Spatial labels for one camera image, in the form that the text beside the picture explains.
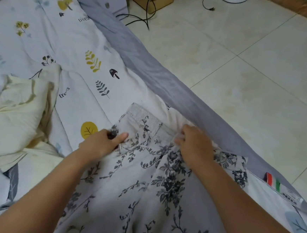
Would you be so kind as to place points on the person's left hand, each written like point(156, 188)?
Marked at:
point(100, 148)

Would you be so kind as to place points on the person's right forearm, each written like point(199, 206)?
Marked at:
point(251, 218)

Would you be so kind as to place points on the person's right hand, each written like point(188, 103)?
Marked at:
point(198, 148)

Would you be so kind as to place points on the person's left forearm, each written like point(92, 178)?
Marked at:
point(40, 202)

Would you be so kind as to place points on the bed with leaf print bedding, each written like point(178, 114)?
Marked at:
point(77, 72)

